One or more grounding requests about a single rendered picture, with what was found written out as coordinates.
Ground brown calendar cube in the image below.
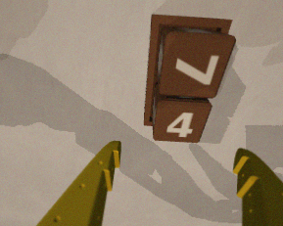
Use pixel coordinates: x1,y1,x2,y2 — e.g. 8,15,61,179
152,81,212,143
157,26,236,99

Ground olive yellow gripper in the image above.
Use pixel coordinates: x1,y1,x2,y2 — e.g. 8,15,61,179
36,141,283,226

